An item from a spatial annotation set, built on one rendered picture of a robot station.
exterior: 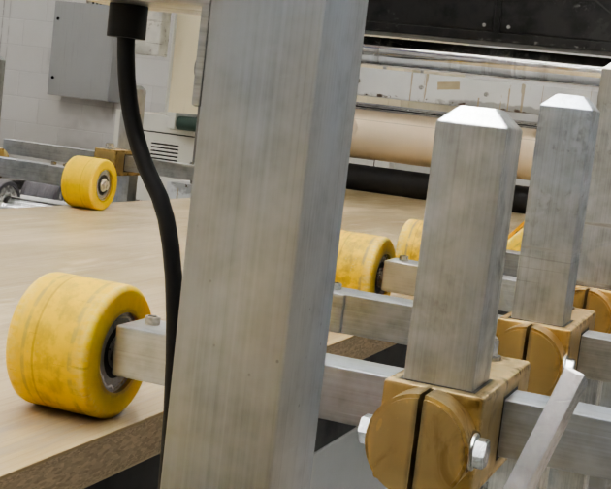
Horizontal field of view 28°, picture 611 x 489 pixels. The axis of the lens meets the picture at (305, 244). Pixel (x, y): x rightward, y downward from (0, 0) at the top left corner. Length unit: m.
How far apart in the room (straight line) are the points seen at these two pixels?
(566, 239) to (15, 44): 10.52
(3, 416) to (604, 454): 0.33
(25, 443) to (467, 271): 0.26
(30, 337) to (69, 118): 10.20
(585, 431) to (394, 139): 2.42
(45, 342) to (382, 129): 2.37
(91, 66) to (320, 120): 10.21
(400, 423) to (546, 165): 0.30
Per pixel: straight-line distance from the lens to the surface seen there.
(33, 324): 0.71
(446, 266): 0.58
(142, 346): 0.70
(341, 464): 1.15
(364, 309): 0.91
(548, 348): 0.81
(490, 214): 0.58
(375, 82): 3.03
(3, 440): 0.68
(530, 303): 0.83
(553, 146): 0.83
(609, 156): 1.07
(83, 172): 1.89
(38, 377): 0.71
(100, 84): 10.50
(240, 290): 0.35
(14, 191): 2.86
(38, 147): 2.54
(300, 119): 0.34
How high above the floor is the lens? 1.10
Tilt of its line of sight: 6 degrees down
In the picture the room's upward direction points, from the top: 7 degrees clockwise
